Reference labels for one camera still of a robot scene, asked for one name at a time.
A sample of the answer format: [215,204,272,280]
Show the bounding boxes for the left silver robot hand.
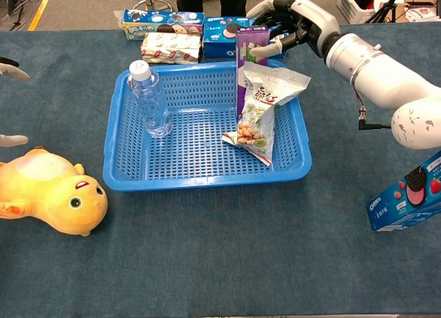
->
[0,57,31,148]

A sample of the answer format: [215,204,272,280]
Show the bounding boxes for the tall purple carton box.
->
[235,25,270,119]

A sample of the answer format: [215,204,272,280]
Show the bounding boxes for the blue strawberry Oreo box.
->
[365,150,441,232]

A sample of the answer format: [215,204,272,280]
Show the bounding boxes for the yellow plush toy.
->
[0,146,109,237]

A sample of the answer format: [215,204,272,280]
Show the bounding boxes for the black floor cables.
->
[0,0,45,31]

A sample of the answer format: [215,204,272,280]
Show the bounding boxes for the large blue Oreo box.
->
[202,16,289,59]

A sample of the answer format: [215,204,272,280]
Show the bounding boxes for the black arm connector cable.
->
[353,86,393,131]

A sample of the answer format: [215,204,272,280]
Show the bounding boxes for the white red-print cardboard box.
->
[404,2,441,22]

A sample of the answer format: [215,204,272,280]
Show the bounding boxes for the white slatted storage basket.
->
[336,0,406,25]

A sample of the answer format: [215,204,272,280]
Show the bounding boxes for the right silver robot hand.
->
[246,0,342,60]

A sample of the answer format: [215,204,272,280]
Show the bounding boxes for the white red-print wrapped package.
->
[140,32,203,65]

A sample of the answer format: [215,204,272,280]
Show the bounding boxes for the person in black trousers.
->
[174,0,249,18]

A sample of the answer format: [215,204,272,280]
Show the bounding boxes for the clear plastic water bottle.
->
[127,59,173,139]

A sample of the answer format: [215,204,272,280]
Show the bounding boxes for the white peanut snack bag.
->
[222,61,312,167]

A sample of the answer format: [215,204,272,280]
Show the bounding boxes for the cartoon face Oreo box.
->
[122,9,205,41]

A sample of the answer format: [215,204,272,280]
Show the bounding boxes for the black tripod stand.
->
[365,0,406,24]

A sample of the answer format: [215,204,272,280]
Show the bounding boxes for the blue perforated plastic basket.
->
[102,59,313,193]

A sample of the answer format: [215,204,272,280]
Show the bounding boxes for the teal table cloth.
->
[0,21,441,318]

